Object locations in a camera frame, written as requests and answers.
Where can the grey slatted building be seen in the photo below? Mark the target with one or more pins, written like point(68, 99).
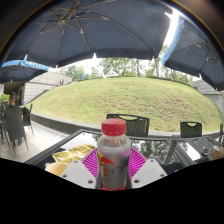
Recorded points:
point(46, 86)

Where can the person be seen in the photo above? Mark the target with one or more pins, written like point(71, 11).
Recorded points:
point(12, 100)

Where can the red-capped clear drink bottle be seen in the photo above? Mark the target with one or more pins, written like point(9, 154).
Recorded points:
point(114, 156)

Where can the small black mesh chair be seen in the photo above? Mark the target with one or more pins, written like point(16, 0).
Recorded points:
point(191, 130)

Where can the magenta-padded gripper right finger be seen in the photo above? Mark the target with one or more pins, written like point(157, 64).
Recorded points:
point(150, 171)

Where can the navy umbrella with blue band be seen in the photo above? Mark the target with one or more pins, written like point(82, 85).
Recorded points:
point(20, 71)

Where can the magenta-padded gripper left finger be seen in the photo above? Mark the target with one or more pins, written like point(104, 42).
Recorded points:
point(78, 173)

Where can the large navy patio umbrella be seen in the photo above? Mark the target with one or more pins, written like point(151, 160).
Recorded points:
point(90, 30)

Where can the golden foil bag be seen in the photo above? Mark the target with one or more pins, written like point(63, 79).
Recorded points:
point(75, 151)

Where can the grey sloped roof building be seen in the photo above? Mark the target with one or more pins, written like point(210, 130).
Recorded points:
point(211, 95)

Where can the navy umbrella with white edge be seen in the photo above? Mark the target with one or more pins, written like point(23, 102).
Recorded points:
point(200, 56)

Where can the wide black mesh chair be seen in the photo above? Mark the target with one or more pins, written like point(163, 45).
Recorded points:
point(135, 125)

